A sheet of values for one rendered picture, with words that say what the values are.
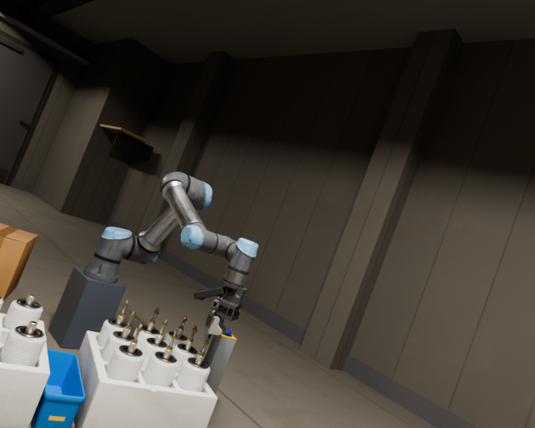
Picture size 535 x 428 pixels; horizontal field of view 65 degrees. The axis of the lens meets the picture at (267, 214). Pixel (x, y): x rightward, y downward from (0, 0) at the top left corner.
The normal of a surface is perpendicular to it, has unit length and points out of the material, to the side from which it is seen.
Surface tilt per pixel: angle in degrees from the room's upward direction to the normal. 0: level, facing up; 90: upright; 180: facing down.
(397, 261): 90
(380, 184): 90
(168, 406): 90
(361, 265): 90
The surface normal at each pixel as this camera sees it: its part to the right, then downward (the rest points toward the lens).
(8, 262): 0.31, 0.07
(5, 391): 0.50, 0.15
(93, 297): 0.67, 0.22
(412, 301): -0.65, -0.29
